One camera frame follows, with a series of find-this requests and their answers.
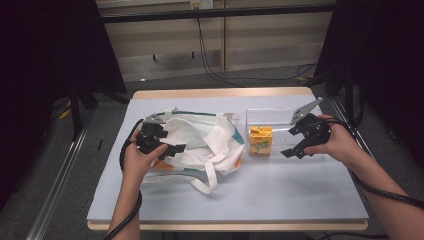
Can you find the person's right hand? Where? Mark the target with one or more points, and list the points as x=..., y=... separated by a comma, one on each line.
x=341, y=143

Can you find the black metal stand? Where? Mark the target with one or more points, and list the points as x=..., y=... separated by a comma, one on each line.
x=76, y=116
x=349, y=100

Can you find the small black floor object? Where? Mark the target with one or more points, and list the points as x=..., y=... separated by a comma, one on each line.
x=99, y=144

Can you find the light blue table mat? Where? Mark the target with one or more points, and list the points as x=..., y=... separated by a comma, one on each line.
x=283, y=190

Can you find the clear plastic bin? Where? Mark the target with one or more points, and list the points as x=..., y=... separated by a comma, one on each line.
x=283, y=115

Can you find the black curtain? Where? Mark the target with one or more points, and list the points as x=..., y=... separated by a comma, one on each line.
x=386, y=66
x=40, y=66

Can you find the white power outlet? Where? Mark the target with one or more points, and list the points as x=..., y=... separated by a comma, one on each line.
x=201, y=4

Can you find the white teal orange tote bag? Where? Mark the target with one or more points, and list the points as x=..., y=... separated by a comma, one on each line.
x=206, y=140

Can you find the person's left hand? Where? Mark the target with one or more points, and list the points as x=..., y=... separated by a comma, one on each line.
x=138, y=163

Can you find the orange juice carton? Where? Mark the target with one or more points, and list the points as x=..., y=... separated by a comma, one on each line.
x=261, y=141

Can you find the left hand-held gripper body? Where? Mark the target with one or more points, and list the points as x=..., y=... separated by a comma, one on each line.
x=150, y=138

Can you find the metal floor rail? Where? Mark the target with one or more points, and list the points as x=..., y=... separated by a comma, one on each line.
x=55, y=193
x=406, y=226

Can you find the black horizontal bar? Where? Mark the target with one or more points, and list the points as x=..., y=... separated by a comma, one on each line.
x=216, y=13

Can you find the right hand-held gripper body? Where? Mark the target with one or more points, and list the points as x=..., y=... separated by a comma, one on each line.
x=313, y=131

